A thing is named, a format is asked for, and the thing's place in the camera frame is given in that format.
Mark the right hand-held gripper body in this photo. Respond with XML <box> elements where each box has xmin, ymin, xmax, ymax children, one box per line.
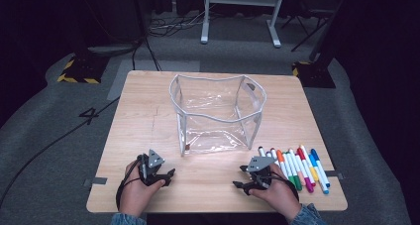
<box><xmin>245</xmin><ymin>156</ymin><xmax>275</xmax><ymax>196</ymax></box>

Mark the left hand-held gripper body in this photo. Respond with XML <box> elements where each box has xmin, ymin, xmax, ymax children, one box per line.
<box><xmin>136</xmin><ymin>148</ymin><xmax>166</xmax><ymax>187</ymax></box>

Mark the dark red marker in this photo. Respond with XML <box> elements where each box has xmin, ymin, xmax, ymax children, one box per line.
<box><xmin>269</xmin><ymin>147</ymin><xmax>280</xmax><ymax>167</ymax></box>

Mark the orange marker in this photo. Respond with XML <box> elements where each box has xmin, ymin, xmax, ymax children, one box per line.
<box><xmin>276</xmin><ymin>149</ymin><xmax>290</xmax><ymax>180</ymax></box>

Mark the light green marker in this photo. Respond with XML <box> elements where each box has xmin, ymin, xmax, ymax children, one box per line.
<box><xmin>282</xmin><ymin>152</ymin><xmax>297</xmax><ymax>187</ymax></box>

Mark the peach marker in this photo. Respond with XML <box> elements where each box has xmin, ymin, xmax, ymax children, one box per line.
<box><xmin>290</xmin><ymin>148</ymin><xmax>307</xmax><ymax>187</ymax></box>

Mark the magenta marker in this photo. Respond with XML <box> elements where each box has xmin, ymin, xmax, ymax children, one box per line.
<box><xmin>304</xmin><ymin>176</ymin><xmax>316</xmax><ymax>194</ymax></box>

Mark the dark blue marker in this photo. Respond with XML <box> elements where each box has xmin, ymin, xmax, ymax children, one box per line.
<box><xmin>310</xmin><ymin>148</ymin><xmax>332</xmax><ymax>188</ymax></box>

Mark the light blue marker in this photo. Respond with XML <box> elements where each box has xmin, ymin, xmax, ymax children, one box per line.
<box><xmin>308</xmin><ymin>154</ymin><xmax>331</xmax><ymax>195</ymax></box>

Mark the clear plastic pouch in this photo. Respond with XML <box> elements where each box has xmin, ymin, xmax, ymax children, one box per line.
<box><xmin>168</xmin><ymin>73</ymin><xmax>267</xmax><ymax>158</ymax></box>

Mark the person's left hand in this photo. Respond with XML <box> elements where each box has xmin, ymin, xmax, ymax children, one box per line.
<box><xmin>118</xmin><ymin>159</ymin><xmax>165</xmax><ymax>218</ymax></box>

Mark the person's right hand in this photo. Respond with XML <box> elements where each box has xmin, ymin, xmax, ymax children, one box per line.
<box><xmin>248</xmin><ymin>165</ymin><xmax>303</xmax><ymax>221</ymax></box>

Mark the grey tape strip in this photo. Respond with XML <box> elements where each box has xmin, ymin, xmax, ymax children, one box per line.
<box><xmin>82</xmin><ymin>176</ymin><xmax>109</xmax><ymax>187</ymax></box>
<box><xmin>325</xmin><ymin>169</ymin><xmax>345</xmax><ymax>180</ymax></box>

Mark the hazard striped stand base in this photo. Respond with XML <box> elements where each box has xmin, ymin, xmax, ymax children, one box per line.
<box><xmin>291</xmin><ymin>59</ymin><xmax>337</xmax><ymax>89</ymax></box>
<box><xmin>56</xmin><ymin>55</ymin><xmax>110</xmax><ymax>85</ymax></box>

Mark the black tripod stand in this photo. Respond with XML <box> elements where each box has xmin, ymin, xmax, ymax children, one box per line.
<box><xmin>280</xmin><ymin>10</ymin><xmax>335</xmax><ymax>53</ymax></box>

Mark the left hand-held gripper cable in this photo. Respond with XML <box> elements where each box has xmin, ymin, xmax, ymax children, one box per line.
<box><xmin>115</xmin><ymin>158</ymin><xmax>144</xmax><ymax>210</ymax></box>

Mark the hand-held gripper cable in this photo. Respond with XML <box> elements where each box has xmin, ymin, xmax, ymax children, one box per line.
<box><xmin>115</xmin><ymin>158</ymin><xmax>144</xmax><ymax>210</ymax></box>
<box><xmin>263</xmin><ymin>171</ymin><xmax>301</xmax><ymax>203</ymax></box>

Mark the right hand-held gripper cable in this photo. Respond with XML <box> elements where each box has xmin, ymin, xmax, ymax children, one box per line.
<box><xmin>263</xmin><ymin>171</ymin><xmax>301</xmax><ymax>203</ymax></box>

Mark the long black floor cable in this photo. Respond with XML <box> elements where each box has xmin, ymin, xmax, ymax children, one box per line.
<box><xmin>0</xmin><ymin>95</ymin><xmax>121</xmax><ymax>208</ymax></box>

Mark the grey stand base plate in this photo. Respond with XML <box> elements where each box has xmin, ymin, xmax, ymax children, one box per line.
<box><xmin>86</xmin><ymin>44</ymin><xmax>142</xmax><ymax>58</ymax></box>

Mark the bundle of floor cables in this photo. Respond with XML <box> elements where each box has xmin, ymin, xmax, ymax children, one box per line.
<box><xmin>147</xmin><ymin>11</ymin><xmax>212</xmax><ymax>38</ymax></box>

